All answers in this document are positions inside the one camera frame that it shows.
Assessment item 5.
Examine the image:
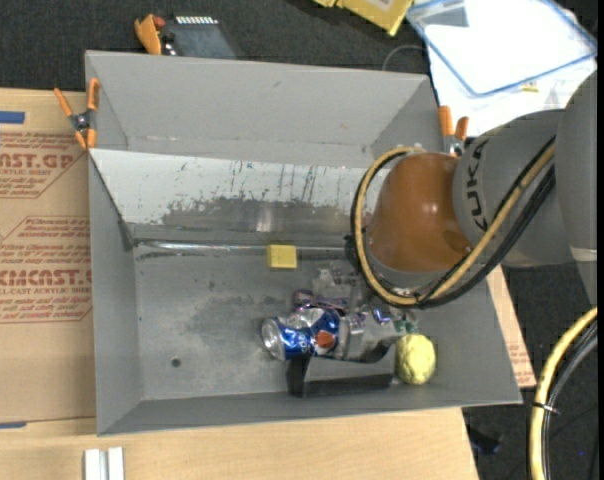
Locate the yellow square block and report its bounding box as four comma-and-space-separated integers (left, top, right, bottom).
266, 244, 299, 270

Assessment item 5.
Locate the grey metal bin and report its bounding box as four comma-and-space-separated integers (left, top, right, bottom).
84, 50, 524, 437

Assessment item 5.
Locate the crushed blue drink can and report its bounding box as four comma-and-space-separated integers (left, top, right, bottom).
260, 306, 342, 363

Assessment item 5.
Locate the brown cardboard board red print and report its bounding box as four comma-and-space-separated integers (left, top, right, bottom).
0, 87, 538, 430

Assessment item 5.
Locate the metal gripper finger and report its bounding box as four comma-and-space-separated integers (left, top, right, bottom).
338, 313, 392, 363
311, 266, 363, 312

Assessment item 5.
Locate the yellow lumpy ball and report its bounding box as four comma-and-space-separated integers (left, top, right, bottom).
394, 332, 438, 386

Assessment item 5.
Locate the black flat block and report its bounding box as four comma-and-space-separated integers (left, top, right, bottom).
286, 353, 395, 399

